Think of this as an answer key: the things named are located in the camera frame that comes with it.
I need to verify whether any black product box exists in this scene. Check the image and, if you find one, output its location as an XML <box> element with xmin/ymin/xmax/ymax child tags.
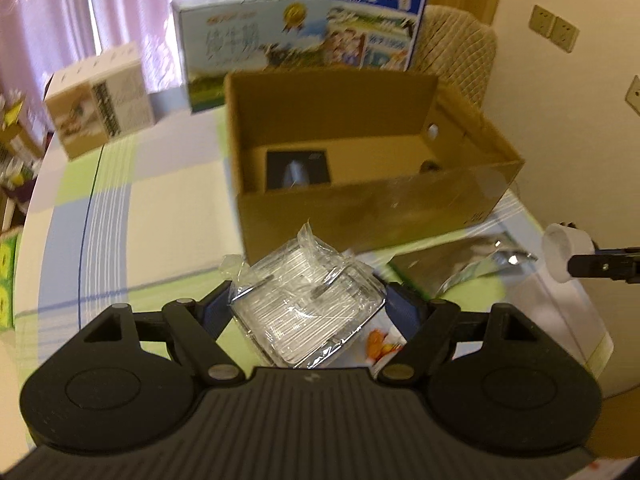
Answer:
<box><xmin>266</xmin><ymin>150</ymin><xmax>331</xmax><ymax>191</ymax></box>

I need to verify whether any red Doraemon toy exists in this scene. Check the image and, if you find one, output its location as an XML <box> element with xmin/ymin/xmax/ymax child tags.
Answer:
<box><xmin>358</xmin><ymin>313</ymin><xmax>407</xmax><ymax>377</ymax></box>

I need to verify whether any brown cardboard box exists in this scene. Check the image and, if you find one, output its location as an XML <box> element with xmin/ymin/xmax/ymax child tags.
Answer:
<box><xmin>224</xmin><ymin>68</ymin><xmax>524</xmax><ymax>262</ymax></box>

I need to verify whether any cardboard boxes pile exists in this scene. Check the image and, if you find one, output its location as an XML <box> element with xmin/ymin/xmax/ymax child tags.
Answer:
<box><xmin>1</xmin><ymin>90</ymin><xmax>43</xmax><ymax>332</ymax></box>

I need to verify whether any checkered table cloth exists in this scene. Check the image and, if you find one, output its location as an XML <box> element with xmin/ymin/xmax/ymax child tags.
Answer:
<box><xmin>14</xmin><ymin>89</ymin><xmax>614</xmax><ymax>386</ymax></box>

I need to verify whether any brown hair scrunchie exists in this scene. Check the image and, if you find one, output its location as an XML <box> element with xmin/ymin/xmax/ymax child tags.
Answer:
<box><xmin>420</xmin><ymin>160</ymin><xmax>442</xmax><ymax>174</ymax></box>

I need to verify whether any white appliance box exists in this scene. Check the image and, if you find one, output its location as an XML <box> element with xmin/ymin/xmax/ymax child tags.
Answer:
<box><xmin>44</xmin><ymin>42</ymin><xmax>155</xmax><ymax>159</ymax></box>

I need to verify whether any clear plastic container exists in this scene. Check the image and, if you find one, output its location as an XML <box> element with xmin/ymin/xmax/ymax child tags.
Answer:
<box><xmin>541</xmin><ymin>223</ymin><xmax>596</xmax><ymax>283</ymax></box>

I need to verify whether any pink curtain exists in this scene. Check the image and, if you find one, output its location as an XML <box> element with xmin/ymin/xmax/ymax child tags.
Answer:
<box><xmin>1</xmin><ymin>0</ymin><xmax>182</xmax><ymax>104</ymax></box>

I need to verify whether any light blue milk carton box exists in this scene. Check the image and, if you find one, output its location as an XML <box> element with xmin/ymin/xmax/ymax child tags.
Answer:
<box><xmin>171</xmin><ymin>0</ymin><xmax>331</xmax><ymax>112</ymax></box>

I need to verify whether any dark blue milk carton box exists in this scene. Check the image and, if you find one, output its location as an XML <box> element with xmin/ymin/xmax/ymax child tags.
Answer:
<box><xmin>326</xmin><ymin>0</ymin><xmax>427</xmax><ymax>72</ymax></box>

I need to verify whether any wall socket plate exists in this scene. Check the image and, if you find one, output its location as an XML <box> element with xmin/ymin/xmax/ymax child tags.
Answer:
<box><xmin>528</xmin><ymin>4</ymin><xmax>579</xmax><ymax>53</ymax></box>

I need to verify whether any quilted beige chair cover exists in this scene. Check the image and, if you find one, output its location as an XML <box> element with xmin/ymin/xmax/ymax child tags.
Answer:
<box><xmin>410</xmin><ymin>4</ymin><xmax>498</xmax><ymax>107</ymax></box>

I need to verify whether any silver foil bag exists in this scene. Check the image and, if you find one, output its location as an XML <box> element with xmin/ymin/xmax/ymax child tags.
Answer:
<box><xmin>388</xmin><ymin>232</ymin><xmax>538</xmax><ymax>298</ymax></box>

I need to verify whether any metal rack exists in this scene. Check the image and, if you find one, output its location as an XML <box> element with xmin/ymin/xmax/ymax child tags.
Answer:
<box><xmin>221</xmin><ymin>223</ymin><xmax>386</xmax><ymax>368</ymax></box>

